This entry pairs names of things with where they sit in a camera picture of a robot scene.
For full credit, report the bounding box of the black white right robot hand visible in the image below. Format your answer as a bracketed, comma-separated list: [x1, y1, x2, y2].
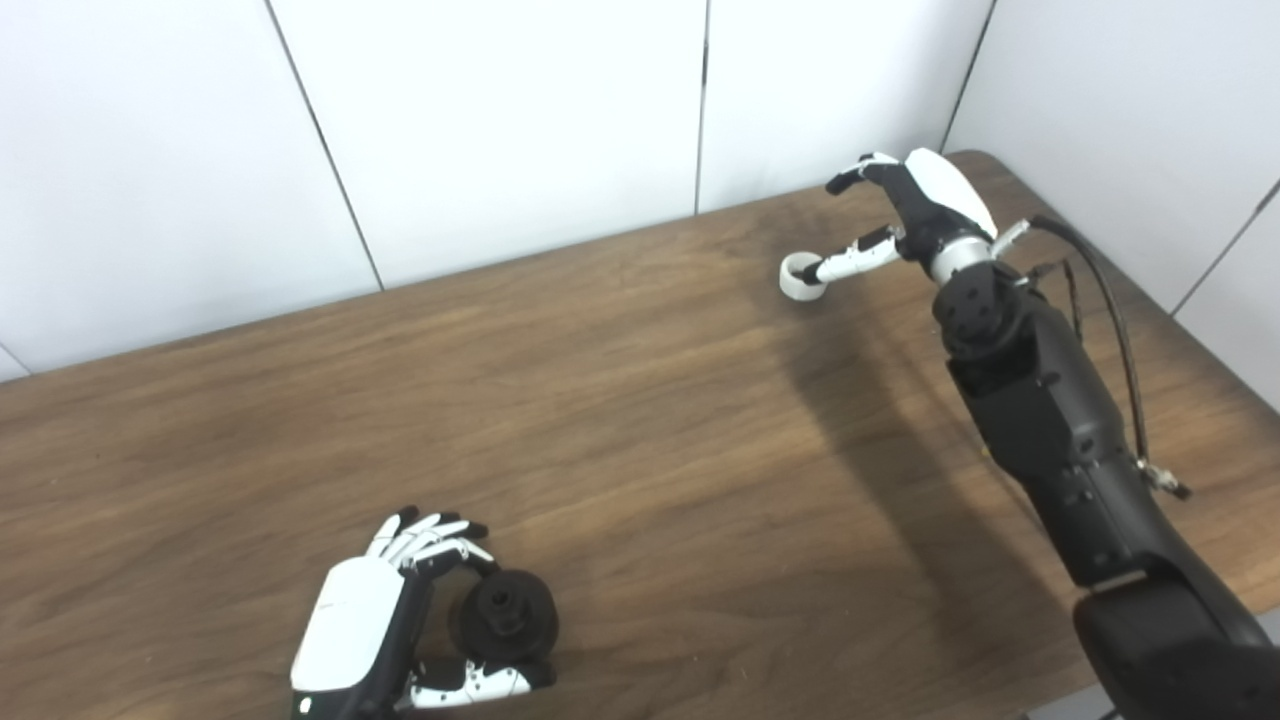
[800, 148, 999, 286]

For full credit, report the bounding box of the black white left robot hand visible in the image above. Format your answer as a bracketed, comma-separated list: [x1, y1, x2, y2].
[290, 506, 557, 720]

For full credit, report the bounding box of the round black part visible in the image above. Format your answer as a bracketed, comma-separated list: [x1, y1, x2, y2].
[450, 568, 560, 665]

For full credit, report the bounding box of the white ring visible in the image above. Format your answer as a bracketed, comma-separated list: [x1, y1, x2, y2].
[779, 252, 831, 302]

